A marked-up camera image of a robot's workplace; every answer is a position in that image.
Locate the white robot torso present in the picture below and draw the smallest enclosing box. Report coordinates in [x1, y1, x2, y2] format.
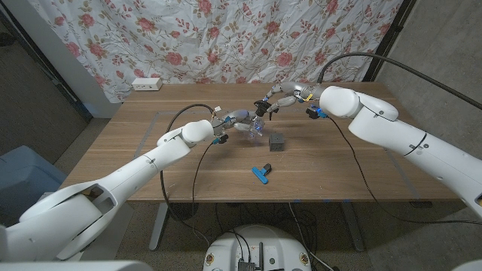
[203, 224, 313, 271]

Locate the white power strip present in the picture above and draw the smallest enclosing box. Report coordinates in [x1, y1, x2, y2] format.
[131, 77, 163, 92]

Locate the black backdrop stand pole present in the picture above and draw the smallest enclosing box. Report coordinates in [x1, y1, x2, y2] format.
[362, 0, 418, 83]
[0, 7, 93, 123]

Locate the dark grey block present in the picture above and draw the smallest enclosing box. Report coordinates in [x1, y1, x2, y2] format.
[268, 132, 285, 152]

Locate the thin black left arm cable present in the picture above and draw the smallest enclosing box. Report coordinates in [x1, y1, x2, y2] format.
[191, 142, 215, 234]

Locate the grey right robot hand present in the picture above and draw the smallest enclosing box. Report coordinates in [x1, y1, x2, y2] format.
[263, 81, 327, 114]

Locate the clear plastic spray bottle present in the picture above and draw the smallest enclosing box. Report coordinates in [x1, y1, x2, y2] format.
[246, 116, 265, 141]

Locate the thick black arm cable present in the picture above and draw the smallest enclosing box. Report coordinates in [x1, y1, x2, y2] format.
[317, 52, 482, 111]
[160, 103, 216, 245]

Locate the white table leg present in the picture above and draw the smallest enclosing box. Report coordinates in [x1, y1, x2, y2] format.
[340, 201, 366, 252]
[148, 202, 170, 252]

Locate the black round floor object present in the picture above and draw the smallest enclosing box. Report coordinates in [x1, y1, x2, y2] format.
[168, 202, 200, 222]

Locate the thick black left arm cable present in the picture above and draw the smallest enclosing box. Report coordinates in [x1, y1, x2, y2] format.
[160, 103, 216, 245]

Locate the black spray bottle cap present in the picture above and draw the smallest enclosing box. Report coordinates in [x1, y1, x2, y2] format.
[253, 99, 273, 121]

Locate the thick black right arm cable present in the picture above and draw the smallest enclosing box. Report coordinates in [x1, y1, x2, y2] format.
[317, 52, 482, 111]

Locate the blue plastic bin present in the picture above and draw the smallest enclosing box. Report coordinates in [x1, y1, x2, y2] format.
[0, 145, 68, 227]

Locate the blue and black clip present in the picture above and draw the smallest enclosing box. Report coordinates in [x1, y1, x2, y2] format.
[252, 163, 273, 185]

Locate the floral backdrop cloth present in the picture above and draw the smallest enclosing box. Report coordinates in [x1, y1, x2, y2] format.
[28, 0, 404, 103]

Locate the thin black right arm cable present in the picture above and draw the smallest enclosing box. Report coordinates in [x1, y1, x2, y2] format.
[327, 116, 482, 226]

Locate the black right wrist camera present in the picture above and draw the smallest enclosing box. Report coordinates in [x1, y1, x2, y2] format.
[305, 106, 329, 120]

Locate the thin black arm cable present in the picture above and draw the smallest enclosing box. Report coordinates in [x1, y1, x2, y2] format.
[327, 116, 482, 226]
[191, 142, 215, 234]

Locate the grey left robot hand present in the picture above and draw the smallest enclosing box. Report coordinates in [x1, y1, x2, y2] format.
[211, 108, 264, 139]

